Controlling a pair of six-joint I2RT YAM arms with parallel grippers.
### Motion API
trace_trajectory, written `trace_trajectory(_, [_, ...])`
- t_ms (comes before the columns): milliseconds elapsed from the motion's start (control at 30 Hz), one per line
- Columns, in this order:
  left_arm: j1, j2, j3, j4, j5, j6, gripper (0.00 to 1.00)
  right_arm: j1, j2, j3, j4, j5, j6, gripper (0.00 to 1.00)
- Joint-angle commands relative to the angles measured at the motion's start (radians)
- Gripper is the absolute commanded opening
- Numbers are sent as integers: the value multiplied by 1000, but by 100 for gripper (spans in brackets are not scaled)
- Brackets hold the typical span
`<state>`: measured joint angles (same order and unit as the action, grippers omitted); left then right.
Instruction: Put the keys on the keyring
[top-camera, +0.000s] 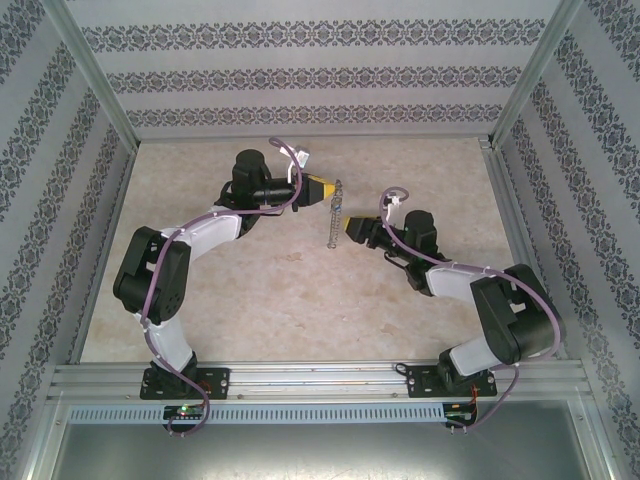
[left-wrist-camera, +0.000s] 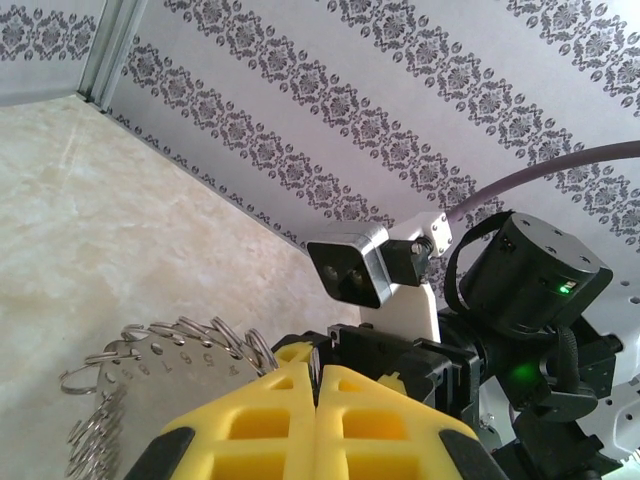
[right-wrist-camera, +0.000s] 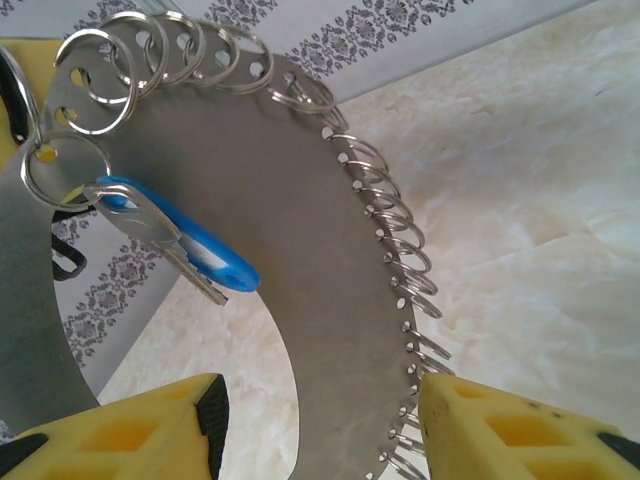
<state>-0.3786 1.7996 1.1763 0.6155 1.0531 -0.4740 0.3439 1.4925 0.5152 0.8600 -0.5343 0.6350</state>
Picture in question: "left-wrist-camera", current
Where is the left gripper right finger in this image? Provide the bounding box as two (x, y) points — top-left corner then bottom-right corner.
(315, 365), (507, 480)

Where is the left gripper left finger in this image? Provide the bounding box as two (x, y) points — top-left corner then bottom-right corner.
(127, 360), (321, 480)

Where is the metal band with key rings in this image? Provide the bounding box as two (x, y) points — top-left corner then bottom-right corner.
(58, 315), (279, 480)

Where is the right white camera bracket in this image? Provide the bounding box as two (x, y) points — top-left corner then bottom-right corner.
(359, 212), (454, 344)

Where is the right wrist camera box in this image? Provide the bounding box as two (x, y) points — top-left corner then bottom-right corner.
(305, 222), (392, 309)

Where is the aluminium frame post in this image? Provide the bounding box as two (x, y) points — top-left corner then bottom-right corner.
(77, 0), (147, 110)

